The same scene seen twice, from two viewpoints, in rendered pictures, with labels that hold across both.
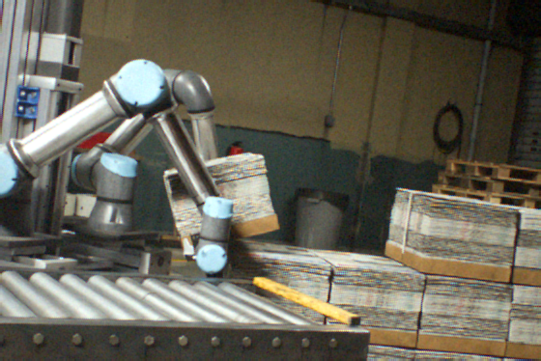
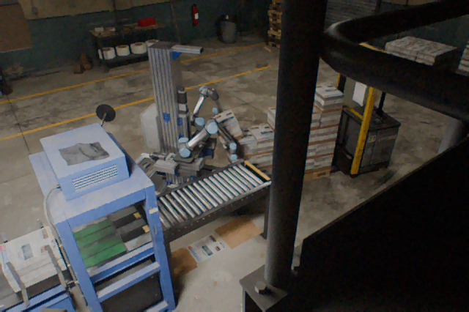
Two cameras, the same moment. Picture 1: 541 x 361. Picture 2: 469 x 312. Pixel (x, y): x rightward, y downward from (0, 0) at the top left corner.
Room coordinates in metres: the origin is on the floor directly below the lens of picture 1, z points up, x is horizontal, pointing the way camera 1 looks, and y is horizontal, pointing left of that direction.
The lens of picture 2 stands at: (-1.01, 0.46, 3.09)
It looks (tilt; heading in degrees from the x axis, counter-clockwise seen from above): 34 degrees down; 355
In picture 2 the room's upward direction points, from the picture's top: straight up
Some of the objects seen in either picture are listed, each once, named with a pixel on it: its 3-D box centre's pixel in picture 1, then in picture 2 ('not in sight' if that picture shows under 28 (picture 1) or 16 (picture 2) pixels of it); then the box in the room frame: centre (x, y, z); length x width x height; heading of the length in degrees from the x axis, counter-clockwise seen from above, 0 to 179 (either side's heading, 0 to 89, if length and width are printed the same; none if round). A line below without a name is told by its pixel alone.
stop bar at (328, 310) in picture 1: (302, 299); (256, 170); (2.05, -0.06, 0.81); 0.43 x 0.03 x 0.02; 30
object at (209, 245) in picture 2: not in sight; (206, 247); (1.71, 0.55, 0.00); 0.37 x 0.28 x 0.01; 120
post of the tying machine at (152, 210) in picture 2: not in sight; (160, 255); (0.99, 0.91, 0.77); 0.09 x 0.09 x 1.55; 30
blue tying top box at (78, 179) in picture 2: not in sight; (83, 157); (1.21, 1.39, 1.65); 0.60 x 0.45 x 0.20; 30
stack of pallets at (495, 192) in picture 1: (501, 228); (293, 22); (9.45, -2.24, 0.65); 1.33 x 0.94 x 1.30; 124
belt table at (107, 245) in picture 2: not in sight; (108, 241); (1.21, 1.39, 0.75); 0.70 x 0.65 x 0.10; 120
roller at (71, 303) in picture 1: (68, 305); (216, 190); (1.79, 0.41, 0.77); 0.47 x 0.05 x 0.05; 30
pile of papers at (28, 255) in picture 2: not in sight; (33, 257); (0.92, 1.89, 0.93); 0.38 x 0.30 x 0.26; 120
